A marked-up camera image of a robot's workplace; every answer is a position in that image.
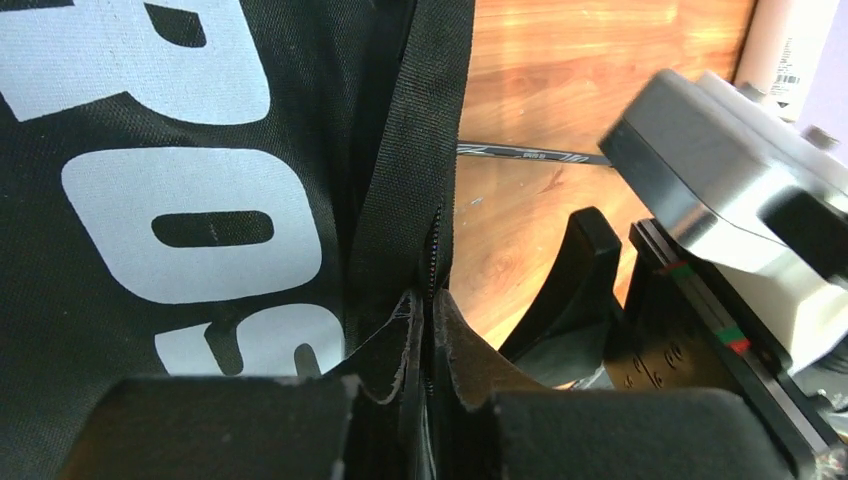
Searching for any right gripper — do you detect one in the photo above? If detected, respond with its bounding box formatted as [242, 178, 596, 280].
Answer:
[499, 207, 847, 479]

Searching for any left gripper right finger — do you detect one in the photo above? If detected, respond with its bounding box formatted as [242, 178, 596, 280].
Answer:
[430, 291, 793, 479]

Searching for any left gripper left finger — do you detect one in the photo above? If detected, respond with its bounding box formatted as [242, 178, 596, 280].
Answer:
[60, 292, 422, 479]

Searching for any badminton racket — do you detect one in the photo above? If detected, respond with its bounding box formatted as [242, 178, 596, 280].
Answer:
[456, 141, 611, 166]

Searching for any black racket bag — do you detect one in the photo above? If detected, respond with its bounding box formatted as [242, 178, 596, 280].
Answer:
[1, 1, 474, 479]

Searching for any white shuttlecock tube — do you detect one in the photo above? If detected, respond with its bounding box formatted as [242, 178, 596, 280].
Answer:
[733, 0, 840, 123]

